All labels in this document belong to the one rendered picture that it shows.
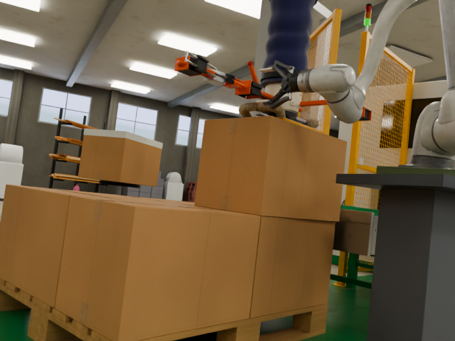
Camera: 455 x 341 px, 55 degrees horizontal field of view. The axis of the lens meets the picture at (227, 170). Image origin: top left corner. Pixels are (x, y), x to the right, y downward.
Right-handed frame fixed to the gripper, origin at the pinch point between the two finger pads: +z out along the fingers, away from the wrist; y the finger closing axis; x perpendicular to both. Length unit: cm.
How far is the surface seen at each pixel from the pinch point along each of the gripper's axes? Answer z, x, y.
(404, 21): 180, 582, -290
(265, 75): 11.5, 16.1, -10.6
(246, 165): -0.5, -4.1, 34.4
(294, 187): -11.6, 16.0, 40.6
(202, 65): 2.7, -32.2, 0.6
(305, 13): -1.2, 24.2, -41.6
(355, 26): 242, 526, -272
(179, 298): -11, -42, 83
